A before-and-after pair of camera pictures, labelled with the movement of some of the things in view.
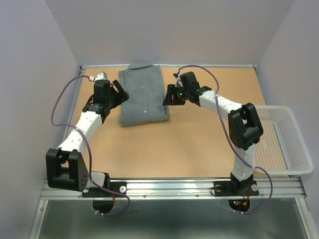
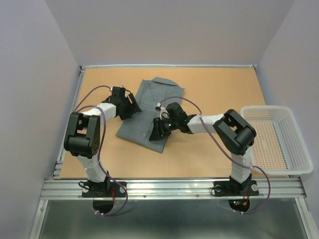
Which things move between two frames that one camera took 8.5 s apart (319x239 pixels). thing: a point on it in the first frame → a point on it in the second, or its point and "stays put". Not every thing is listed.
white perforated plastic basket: x=282 y=149 stays put
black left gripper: x=121 y=96 → x=133 y=107
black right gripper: x=168 y=100 → x=158 y=132
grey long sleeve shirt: x=144 y=84 → x=135 y=128
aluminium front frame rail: x=183 y=188 stays put
